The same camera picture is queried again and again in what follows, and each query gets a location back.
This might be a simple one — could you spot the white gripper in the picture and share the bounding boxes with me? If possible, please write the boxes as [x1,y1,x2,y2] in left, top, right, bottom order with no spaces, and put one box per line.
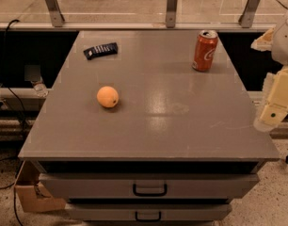
[250,10,288,132]

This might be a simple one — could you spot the orange coke can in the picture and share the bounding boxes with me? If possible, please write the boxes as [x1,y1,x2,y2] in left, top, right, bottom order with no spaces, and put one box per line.
[193,30,218,72]

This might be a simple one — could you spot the grey drawer cabinet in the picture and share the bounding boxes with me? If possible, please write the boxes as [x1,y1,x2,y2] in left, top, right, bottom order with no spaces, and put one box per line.
[20,30,279,226]

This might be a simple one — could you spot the orange fruit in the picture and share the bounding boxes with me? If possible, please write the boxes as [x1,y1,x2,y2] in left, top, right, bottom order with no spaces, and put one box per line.
[96,86,119,108]

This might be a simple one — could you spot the lower grey drawer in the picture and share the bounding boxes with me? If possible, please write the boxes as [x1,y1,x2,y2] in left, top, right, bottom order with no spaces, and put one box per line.
[65,203,232,222]

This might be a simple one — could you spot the grey drawer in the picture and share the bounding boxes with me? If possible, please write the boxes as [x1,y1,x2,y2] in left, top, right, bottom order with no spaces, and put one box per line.
[40,173,259,200]
[65,203,232,222]

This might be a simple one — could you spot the upper grey drawer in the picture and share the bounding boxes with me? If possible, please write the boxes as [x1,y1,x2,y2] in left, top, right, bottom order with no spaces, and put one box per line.
[40,173,259,200]

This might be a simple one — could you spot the cardboard box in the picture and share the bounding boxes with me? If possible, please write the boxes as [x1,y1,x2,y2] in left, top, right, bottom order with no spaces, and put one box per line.
[14,162,66,213]

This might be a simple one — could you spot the right metal railing bracket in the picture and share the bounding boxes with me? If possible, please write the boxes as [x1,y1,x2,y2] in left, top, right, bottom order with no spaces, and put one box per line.
[238,0,261,28]

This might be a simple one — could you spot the metal railing bracket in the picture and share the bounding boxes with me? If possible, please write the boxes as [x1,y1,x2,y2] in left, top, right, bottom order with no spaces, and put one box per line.
[238,0,261,28]
[44,0,65,27]
[166,0,178,28]

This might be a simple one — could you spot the middle metal railing bracket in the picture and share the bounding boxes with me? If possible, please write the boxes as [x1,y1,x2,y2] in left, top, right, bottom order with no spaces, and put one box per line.
[166,0,178,28]

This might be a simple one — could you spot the left metal railing bracket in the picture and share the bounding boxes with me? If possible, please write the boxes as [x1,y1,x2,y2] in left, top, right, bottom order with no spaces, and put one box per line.
[44,0,65,27]

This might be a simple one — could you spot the black cable left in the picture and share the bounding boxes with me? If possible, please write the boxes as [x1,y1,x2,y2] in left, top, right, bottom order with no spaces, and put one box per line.
[0,18,29,226]

